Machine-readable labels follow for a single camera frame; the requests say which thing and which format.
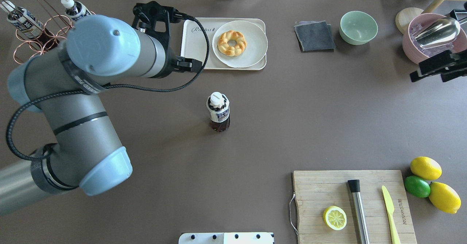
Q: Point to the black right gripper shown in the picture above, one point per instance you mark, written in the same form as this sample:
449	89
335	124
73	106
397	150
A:
436	64

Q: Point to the tea bottle white cap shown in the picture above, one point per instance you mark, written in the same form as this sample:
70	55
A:
218	106

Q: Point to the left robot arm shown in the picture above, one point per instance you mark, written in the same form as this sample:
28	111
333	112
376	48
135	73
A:
64	84

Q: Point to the cream rectangular serving tray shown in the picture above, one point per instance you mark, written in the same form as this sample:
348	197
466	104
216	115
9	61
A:
194	45

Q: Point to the tea bottle front rack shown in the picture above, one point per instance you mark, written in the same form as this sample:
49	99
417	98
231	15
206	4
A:
75	10

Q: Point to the tea bottle back left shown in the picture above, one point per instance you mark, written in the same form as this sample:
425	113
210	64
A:
24	21

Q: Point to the metal ice scoop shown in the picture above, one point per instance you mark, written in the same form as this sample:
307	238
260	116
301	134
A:
440	32

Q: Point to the pink ice bowl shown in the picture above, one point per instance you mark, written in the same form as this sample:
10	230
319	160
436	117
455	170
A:
417	54

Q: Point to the round wooden stand base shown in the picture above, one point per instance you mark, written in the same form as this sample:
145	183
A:
405	16

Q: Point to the mint green bowl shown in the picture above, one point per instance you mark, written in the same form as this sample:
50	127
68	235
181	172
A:
357	28

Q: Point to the yellow lemon upper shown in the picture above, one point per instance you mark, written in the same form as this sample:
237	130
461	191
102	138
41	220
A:
426	168

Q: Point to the yellow lemon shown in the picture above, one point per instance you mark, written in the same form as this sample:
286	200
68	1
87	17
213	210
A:
444	198
426	168

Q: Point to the green lime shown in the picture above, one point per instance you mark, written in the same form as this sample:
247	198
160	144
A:
417	186

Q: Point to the yellow lemon lower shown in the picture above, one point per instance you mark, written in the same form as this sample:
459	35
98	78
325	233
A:
444	198

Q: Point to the grey folded cloth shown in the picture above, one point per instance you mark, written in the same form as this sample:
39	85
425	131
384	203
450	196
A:
314	36

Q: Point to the yellow plastic knife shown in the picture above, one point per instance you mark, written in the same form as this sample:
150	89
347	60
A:
390	210

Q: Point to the steel muddler black tip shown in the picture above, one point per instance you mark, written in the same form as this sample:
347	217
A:
354	186

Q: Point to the wooden cutting board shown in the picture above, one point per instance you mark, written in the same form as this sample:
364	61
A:
317	190

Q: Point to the half lemon slice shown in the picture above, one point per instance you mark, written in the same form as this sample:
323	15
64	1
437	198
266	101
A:
335	218

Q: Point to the round cream plate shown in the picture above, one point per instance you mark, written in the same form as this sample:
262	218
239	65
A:
256	44

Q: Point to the braided ring donut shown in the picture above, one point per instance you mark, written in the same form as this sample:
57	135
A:
232	43

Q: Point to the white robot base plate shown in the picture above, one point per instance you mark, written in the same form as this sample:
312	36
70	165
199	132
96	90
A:
227	238

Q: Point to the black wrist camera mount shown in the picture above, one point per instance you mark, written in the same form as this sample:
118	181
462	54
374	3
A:
147	15

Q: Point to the copper wire bottle rack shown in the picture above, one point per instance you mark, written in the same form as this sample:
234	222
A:
57	26

